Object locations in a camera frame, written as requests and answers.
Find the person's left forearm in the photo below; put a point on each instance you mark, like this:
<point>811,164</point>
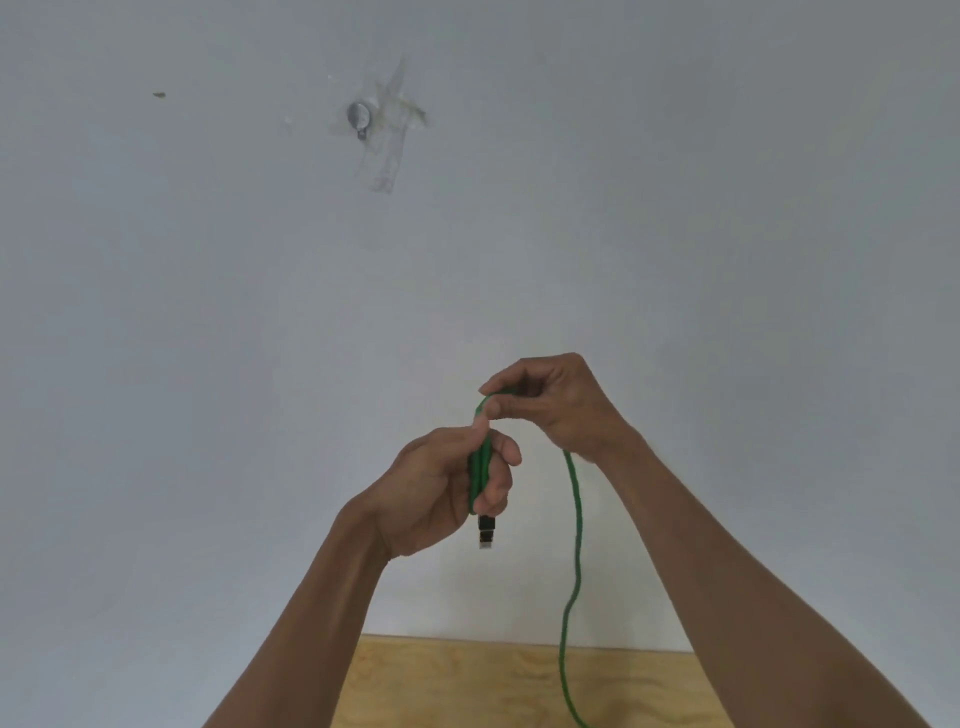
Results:
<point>307,637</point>

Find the person's right thumb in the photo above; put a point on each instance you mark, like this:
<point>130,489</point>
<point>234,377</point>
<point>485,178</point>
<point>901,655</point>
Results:
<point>514,409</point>

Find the person's right forearm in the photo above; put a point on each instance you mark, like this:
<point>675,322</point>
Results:
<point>735,600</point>

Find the round metal wall hook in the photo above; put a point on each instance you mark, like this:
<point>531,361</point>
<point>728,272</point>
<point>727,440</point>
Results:
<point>358,117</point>

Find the person's left hand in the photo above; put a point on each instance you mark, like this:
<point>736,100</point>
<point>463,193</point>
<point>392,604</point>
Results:
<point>420,495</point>

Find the person's right hand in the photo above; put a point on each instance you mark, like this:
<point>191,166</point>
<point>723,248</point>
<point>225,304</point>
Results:
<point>570,409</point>

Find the person's left thumb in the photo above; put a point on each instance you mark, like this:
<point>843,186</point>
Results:
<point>456,436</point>

